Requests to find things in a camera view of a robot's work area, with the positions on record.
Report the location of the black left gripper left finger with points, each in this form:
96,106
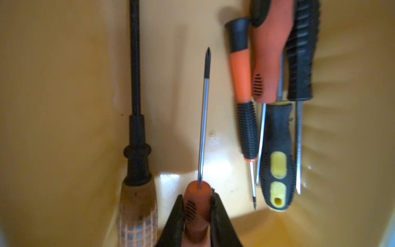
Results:
172,233

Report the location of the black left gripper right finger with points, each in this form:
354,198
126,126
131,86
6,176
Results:
222,232

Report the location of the wooden handle black screwdriver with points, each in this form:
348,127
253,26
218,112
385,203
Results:
137,222

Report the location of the yellow storage box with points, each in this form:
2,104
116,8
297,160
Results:
66,101

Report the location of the slim orange precision screwdriver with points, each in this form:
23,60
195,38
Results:
240,66

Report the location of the orange black medium screwdriver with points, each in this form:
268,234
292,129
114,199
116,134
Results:
272,22

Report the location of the short black yellow screwdriver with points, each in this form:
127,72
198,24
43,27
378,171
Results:
278,171

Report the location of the black ribbed screwdriver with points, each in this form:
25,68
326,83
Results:
301,47

